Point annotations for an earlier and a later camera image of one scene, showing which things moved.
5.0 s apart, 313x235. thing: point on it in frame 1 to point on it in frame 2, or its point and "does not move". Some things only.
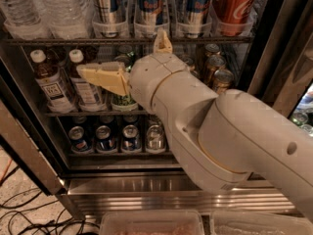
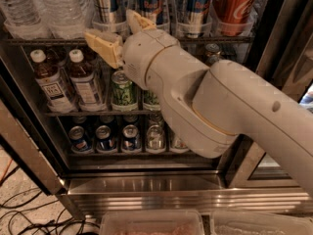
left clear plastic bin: x=152 y=222 does not move
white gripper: x=151 y=78 to x=143 y=57
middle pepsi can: x=104 y=143 does not move
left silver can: x=156 y=141 does not move
